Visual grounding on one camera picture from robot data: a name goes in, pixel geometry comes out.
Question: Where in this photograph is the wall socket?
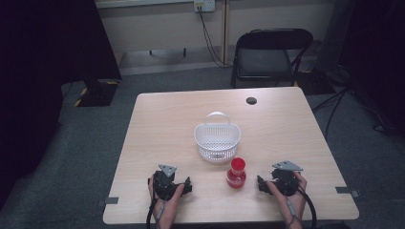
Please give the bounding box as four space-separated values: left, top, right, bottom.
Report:
193 0 217 13

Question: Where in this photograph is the person's right hand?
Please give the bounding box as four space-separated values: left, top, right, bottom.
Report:
266 171 309 229

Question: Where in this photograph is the person's left hand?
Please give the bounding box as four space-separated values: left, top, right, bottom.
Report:
147 181 185 229

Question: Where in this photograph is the black wall cable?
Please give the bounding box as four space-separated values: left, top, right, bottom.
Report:
197 5 233 69

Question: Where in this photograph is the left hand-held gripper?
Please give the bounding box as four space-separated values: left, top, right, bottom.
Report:
153 163 194 201

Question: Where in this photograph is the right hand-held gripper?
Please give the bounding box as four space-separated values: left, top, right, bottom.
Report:
257 159 304 198

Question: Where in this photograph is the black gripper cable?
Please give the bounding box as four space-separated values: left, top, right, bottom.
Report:
145 177 160 229
296 185 318 229

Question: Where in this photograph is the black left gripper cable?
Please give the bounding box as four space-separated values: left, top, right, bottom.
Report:
145 177 160 229

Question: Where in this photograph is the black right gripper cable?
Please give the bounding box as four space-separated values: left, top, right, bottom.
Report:
296 185 318 229

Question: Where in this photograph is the white plastic basket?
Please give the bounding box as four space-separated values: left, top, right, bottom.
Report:
194 111 243 164

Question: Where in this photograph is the red bottle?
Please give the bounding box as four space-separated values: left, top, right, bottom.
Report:
225 156 247 190

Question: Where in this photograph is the black folding chair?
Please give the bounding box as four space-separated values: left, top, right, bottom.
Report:
230 28 315 90

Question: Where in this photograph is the dark stand base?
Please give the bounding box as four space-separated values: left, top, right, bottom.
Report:
74 78 121 108

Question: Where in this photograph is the black curtain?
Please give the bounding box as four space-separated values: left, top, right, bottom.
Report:
0 0 122 211

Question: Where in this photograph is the dark curtain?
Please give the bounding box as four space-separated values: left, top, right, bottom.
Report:
337 0 405 136

